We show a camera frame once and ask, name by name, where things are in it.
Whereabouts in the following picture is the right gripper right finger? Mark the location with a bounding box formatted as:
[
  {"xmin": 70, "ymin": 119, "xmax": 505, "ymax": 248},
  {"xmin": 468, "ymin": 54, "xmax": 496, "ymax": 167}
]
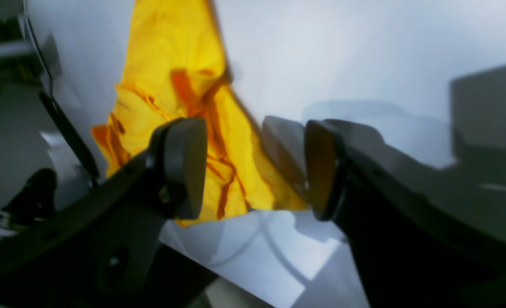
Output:
[{"xmin": 304, "ymin": 120, "xmax": 506, "ymax": 308}]

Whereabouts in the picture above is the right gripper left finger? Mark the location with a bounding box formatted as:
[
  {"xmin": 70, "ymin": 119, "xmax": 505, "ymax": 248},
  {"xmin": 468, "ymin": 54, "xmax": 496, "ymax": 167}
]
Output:
[{"xmin": 0, "ymin": 118, "xmax": 207, "ymax": 308}]

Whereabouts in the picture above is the yellow T-shirt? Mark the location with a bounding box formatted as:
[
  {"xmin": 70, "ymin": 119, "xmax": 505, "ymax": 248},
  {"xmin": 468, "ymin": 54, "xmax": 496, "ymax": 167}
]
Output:
[{"xmin": 91, "ymin": 0, "xmax": 308, "ymax": 228}]

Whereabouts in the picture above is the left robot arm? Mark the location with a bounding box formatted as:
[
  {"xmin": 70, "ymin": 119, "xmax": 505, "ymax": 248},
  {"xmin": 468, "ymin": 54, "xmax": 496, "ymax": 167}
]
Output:
[{"xmin": 0, "ymin": 168, "xmax": 57, "ymax": 227}]

